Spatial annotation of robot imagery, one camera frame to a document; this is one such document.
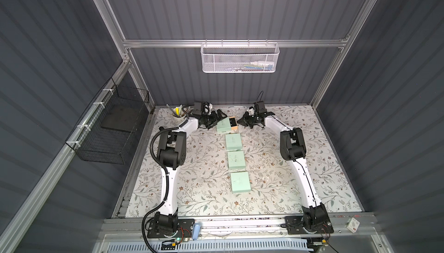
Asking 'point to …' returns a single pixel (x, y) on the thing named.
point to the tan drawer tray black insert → (232, 122)
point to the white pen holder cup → (178, 114)
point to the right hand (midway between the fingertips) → (239, 120)
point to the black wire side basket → (107, 132)
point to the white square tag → (353, 224)
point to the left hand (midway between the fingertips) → (225, 119)
